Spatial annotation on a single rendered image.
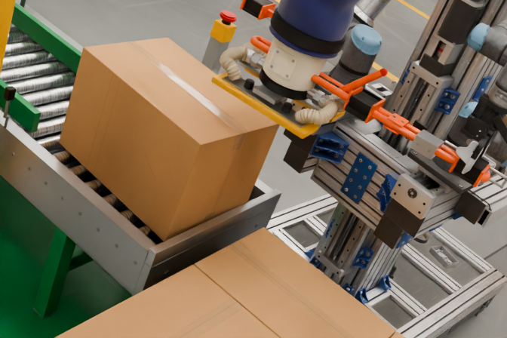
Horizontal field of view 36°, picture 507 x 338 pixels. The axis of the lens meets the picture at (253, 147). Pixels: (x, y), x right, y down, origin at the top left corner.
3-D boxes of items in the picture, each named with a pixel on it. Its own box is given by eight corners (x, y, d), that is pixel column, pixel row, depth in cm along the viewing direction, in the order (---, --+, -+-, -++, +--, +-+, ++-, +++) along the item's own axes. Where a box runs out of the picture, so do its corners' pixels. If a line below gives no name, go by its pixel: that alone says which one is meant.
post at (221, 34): (148, 213, 360) (214, 19, 311) (158, 208, 365) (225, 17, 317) (158, 221, 357) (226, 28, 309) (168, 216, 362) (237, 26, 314)
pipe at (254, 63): (217, 70, 235) (223, 53, 232) (259, 55, 255) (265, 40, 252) (310, 127, 224) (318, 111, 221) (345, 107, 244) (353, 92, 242)
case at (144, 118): (58, 142, 284) (83, 46, 265) (139, 124, 314) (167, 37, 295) (164, 243, 257) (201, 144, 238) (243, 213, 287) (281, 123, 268)
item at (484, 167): (448, 171, 215) (456, 157, 212) (456, 164, 221) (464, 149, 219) (474, 188, 212) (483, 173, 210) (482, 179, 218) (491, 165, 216)
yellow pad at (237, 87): (210, 81, 235) (215, 67, 232) (228, 75, 243) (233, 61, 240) (302, 139, 224) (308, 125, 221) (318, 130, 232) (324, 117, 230)
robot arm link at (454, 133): (456, 127, 268) (474, 93, 261) (490, 148, 262) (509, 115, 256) (442, 133, 258) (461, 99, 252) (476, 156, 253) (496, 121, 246)
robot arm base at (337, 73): (341, 75, 298) (351, 52, 293) (370, 95, 291) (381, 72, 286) (317, 78, 287) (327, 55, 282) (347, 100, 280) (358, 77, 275)
